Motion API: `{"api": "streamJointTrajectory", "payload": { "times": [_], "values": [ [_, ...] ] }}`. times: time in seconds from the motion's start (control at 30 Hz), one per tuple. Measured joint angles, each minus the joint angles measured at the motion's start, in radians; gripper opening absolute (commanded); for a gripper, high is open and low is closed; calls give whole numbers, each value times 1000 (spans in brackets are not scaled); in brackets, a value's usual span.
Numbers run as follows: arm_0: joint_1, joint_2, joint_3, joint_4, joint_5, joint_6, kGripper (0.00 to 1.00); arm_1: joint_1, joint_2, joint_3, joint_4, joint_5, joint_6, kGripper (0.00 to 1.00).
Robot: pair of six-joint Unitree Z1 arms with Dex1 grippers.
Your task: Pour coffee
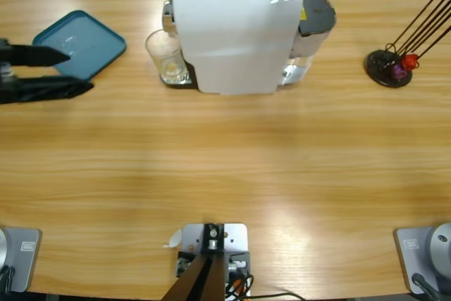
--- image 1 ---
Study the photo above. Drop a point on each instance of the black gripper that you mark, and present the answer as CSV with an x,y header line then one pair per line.
x,y
5,79

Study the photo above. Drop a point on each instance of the clear glass cup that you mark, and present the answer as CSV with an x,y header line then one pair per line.
x,y
165,58

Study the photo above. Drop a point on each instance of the white capsule coffee machine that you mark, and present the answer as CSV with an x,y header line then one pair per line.
x,y
232,40

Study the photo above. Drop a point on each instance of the grey arm base with disc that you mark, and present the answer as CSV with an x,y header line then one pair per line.
x,y
24,255
410,255

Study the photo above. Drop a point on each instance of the purple coffee capsule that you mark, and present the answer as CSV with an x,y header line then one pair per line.
x,y
399,72

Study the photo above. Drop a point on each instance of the red coffee capsule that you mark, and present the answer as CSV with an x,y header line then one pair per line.
x,y
409,61

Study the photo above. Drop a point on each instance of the teal square tray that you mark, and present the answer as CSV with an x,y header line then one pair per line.
x,y
91,40

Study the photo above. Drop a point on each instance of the white paper tag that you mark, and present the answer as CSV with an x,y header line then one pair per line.
x,y
174,239

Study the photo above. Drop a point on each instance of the clear water tank dark lid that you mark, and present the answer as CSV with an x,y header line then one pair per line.
x,y
317,12

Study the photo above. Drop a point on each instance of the black capsule holder with rods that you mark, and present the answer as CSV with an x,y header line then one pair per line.
x,y
375,66

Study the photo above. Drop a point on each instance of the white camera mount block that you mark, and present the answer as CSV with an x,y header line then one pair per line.
x,y
236,237

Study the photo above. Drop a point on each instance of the dark camera post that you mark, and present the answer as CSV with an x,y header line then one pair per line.
x,y
197,283

